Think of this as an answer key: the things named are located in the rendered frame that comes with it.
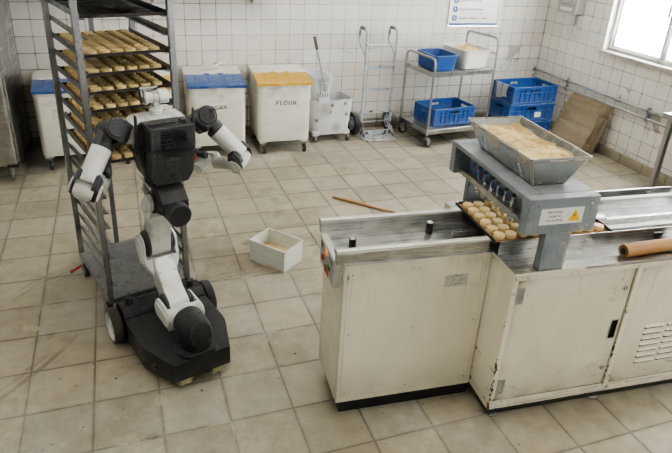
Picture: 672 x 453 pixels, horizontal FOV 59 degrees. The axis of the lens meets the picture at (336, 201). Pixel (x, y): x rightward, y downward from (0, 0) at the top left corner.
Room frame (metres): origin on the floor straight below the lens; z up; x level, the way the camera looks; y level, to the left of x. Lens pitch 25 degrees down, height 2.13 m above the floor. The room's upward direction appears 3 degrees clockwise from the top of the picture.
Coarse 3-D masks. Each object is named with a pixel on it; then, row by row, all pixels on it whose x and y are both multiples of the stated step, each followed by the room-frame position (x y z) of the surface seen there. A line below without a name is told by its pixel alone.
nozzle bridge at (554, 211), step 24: (456, 144) 2.79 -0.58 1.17; (456, 168) 2.79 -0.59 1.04; (504, 168) 2.48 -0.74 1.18; (528, 192) 2.23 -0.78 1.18; (552, 192) 2.24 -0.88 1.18; (576, 192) 2.25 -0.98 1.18; (528, 216) 2.15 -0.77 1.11; (552, 216) 2.18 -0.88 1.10; (576, 216) 2.21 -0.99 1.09; (552, 240) 2.19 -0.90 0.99; (552, 264) 2.19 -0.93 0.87
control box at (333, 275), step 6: (324, 234) 2.40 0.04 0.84; (324, 240) 2.35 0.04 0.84; (330, 240) 2.35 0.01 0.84; (324, 246) 2.34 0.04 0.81; (330, 246) 2.29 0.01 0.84; (324, 252) 2.33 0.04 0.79; (330, 252) 2.24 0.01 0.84; (324, 258) 2.32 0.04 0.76; (324, 264) 2.31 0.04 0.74; (330, 264) 2.23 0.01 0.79; (330, 270) 2.22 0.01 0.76; (336, 270) 2.18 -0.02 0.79; (330, 276) 2.22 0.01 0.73; (336, 276) 2.18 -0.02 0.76; (330, 282) 2.21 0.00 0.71; (336, 282) 2.18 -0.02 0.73
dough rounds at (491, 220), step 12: (468, 204) 2.64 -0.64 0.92; (480, 204) 2.65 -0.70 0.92; (492, 204) 2.66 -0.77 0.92; (480, 216) 2.51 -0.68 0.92; (492, 216) 2.52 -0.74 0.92; (504, 216) 2.54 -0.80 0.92; (492, 228) 2.39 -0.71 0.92; (504, 228) 2.40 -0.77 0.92; (516, 228) 2.42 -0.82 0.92; (600, 228) 2.47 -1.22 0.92; (504, 240) 2.32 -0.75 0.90
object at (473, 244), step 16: (624, 224) 2.56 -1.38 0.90; (640, 224) 2.57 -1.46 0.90; (656, 224) 2.58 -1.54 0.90; (448, 240) 2.30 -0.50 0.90; (464, 240) 2.31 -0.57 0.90; (480, 240) 2.32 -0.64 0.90; (336, 256) 2.15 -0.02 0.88; (352, 256) 2.16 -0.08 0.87; (368, 256) 2.18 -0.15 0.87; (384, 256) 2.20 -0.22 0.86; (400, 256) 2.22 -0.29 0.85; (416, 256) 2.24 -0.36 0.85
